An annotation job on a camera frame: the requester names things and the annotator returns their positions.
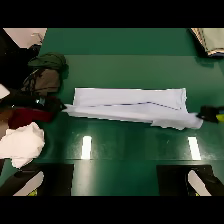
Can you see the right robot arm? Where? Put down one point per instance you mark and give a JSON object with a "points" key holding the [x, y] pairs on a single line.
{"points": [[200, 183]]}

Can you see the white shirt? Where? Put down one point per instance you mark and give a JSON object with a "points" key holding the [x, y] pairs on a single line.
{"points": [[133, 105]]}

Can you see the pale folded garment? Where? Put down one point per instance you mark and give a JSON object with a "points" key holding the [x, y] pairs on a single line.
{"points": [[213, 41]]}

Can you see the black garment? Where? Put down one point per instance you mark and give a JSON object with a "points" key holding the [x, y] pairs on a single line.
{"points": [[13, 63]]}

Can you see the brown garment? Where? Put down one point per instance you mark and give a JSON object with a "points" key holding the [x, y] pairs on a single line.
{"points": [[45, 81]]}

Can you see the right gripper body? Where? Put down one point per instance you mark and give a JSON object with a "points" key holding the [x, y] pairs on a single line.
{"points": [[208, 114]]}

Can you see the red garment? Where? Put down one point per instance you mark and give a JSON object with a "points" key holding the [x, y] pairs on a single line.
{"points": [[28, 117]]}

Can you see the green garment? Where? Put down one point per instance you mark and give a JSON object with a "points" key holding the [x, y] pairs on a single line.
{"points": [[48, 60]]}

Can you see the white garment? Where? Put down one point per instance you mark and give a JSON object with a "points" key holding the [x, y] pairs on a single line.
{"points": [[21, 144]]}

